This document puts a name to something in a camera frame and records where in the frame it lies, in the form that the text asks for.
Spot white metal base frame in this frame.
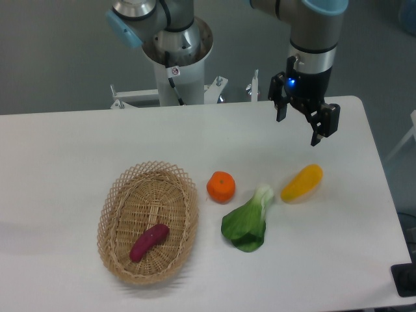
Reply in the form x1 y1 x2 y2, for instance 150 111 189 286
109 68 263 109

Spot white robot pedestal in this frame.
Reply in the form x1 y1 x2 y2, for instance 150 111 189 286
142 16 213 85

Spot purple sweet potato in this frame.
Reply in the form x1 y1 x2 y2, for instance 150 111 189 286
129 224 170 262

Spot orange tangerine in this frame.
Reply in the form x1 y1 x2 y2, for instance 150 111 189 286
206 171 236 203

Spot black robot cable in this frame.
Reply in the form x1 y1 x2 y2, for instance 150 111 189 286
164 51 186 107

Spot green bok choy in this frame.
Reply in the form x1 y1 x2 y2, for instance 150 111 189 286
221 184 274 253

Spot oval wicker basket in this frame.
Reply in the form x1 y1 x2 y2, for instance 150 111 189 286
97 161 198 285

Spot yellow mango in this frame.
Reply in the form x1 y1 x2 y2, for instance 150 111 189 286
280 164 324 203

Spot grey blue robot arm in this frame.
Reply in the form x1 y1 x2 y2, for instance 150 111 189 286
106 1 348 146

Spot black device at table edge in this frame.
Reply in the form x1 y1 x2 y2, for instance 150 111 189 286
391 263 415 298

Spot white frame at right edge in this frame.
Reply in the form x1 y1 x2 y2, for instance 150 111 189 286
384 110 416 166

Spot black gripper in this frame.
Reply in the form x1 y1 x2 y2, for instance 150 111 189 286
268 56 341 146

